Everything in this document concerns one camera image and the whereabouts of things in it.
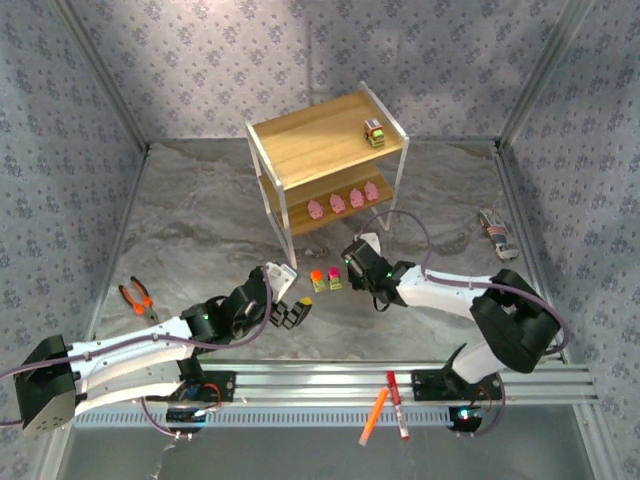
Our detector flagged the green toy truck silver bed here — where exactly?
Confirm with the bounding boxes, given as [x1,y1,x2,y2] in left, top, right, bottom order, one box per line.
[362,118,387,150]

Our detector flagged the wooden two-tier shelf white frame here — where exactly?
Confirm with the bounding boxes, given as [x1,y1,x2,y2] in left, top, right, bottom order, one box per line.
[243,81,410,271]

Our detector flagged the black controller board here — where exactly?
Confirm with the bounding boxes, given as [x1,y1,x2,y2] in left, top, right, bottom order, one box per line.
[447,405,485,435]
[166,407,209,432]

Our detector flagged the white striped toy car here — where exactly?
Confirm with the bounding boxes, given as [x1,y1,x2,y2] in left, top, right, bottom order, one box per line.
[477,208,519,261]

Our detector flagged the red marker pen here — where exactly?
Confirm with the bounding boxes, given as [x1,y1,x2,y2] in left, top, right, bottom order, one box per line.
[385,370,410,441]

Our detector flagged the orange marker pen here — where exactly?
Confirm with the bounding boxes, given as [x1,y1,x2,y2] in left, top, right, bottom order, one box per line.
[358,387,390,447]

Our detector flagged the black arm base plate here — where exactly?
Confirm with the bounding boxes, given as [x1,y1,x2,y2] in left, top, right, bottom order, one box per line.
[164,370,237,404]
[410,368,504,404]

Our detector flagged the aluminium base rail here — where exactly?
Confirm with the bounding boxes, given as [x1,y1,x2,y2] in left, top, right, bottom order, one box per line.
[74,360,600,431]

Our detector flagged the orange handled pliers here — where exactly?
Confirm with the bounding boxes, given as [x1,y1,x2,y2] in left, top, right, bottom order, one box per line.
[118,275,159,326]

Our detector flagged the grey slotted cable duct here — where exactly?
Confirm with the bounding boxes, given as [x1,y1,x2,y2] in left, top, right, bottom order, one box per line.
[82,409,454,430]

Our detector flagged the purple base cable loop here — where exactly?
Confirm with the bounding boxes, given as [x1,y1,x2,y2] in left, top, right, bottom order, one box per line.
[457,374,509,439]
[138,397,195,442]

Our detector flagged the aluminium side rail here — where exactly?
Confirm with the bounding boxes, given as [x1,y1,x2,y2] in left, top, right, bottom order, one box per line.
[492,142,571,364]
[82,147,152,354]

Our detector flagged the aluminium frame post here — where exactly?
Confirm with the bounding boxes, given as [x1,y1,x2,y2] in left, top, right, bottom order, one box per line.
[495,0,597,147]
[52,0,152,154]

